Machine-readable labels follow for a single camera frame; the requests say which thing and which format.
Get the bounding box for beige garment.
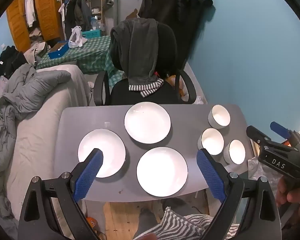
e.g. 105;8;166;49
24;41;50;63

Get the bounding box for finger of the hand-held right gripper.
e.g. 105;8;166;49
270;121;300;143
246;125;290;152

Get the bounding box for black office chair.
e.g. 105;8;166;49
94;19;197;106

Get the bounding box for person's leg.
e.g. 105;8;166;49
132;207;165;240

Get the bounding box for white bowl with dark rim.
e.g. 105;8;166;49
223;139;246;165
208;104;231;130
197;128;225;155

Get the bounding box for dark grey hoodie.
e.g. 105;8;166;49
110;19;165;98

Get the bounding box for dark clothes on rack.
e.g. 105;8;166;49
59;0;93;40

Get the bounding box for orange wardrobe door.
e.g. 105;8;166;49
6;0;31;52
34;0;62;42

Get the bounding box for white plastic bag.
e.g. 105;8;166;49
68;26;88;49

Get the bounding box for clear plastic wrap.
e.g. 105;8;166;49
247;155;283;188

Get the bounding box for zebra-striped cloth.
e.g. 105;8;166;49
134;206;240;240

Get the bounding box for person's right hand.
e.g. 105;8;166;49
276;177;300;215

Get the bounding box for black hanging coats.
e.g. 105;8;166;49
139;0;213;68

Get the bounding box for black garment pile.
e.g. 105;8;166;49
0;45;28;78

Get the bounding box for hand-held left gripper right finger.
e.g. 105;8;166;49
196;149;282;240

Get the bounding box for white hanging shirt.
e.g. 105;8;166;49
24;0;36;28

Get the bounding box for green checkered tablecloth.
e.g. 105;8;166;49
36;35;125;87

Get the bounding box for white plate with dark rim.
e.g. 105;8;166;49
77;129;127;178
124;102;172;145
136;146;189;197

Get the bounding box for blue box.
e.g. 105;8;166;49
48;41;70;59

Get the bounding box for white door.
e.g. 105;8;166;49
114;0;147;30

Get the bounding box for grey bed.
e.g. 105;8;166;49
5;64;97;232

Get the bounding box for teal crate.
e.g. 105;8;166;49
81;29;102;39

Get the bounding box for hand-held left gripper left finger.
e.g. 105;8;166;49
19;148;104;240

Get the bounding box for orange plastic bag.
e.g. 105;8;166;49
165;74;188;98

